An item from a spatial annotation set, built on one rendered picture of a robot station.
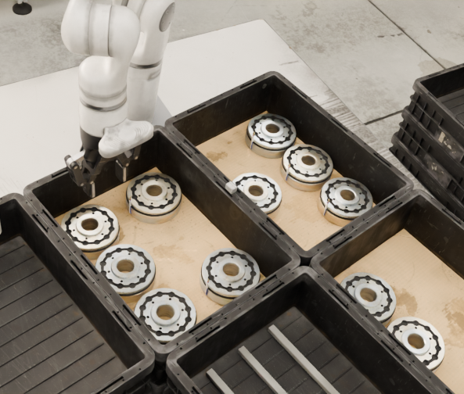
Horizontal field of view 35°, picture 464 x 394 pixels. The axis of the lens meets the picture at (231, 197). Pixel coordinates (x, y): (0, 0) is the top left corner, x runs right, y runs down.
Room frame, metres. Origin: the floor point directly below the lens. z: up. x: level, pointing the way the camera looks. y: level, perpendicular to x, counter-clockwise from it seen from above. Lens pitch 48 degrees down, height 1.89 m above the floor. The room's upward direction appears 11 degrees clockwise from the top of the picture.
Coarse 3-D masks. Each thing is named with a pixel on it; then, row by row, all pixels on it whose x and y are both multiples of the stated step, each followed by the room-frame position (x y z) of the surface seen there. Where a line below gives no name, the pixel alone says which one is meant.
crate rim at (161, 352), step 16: (160, 128) 0.99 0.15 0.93; (176, 144) 0.96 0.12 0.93; (192, 160) 0.93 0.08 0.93; (48, 176) 0.82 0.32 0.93; (64, 176) 0.84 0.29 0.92; (208, 176) 0.90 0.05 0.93; (224, 192) 0.86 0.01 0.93; (240, 208) 0.83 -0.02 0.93; (48, 224) 0.72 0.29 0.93; (256, 224) 0.81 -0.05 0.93; (64, 240) 0.70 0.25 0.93; (272, 240) 0.78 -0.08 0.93; (80, 256) 0.67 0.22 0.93; (288, 256) 0.75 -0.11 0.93; (96, 272) 0.65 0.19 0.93; (288, 272) 0.72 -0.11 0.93; (112, 288) 0.62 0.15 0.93; (240, 304) 0.64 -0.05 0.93; (128, 320) 0.57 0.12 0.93; (208, 320) 0.60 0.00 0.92; (144, 336) 0.55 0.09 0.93; (192, 336) 0.57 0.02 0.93; (160, 352) 0.53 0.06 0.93
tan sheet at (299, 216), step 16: (240, 128) 1.14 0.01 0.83; (208, 144) 1.08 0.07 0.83; (224, 144) 1.09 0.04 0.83; (240, 144) 1.09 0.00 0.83; (224, 160) 1.04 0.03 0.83; (240, 160) 1.05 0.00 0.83; (256, 160) 1.06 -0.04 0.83; (272, 160) 1.06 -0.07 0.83; (272, 176) 1.02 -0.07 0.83; (336, 176) 1.05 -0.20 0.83; (288, 192) 0.98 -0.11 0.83; (304, 192) 0.99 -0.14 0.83; (288, 208) 0.94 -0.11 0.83; (304, 208) 0.95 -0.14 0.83; (288, 224) 0.90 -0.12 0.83; (304, 224) 0.91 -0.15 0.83; (320, 224) 0.92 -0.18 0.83; (304, 240) 0.87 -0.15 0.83; (320, 240) 0.88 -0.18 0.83
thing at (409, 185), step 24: (216, 96) 1.11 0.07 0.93; (168, 120) 1.02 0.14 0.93; (336, 120) 1.11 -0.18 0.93; (360, 144) 1.05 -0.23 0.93; (216, 168) 0.92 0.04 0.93; (240, 192) 0.87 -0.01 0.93; (264, 216) 0.83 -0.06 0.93; (360, 216) 0.87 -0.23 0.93; (288, 240) 0.78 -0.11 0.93; (336, 240) 0.80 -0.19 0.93
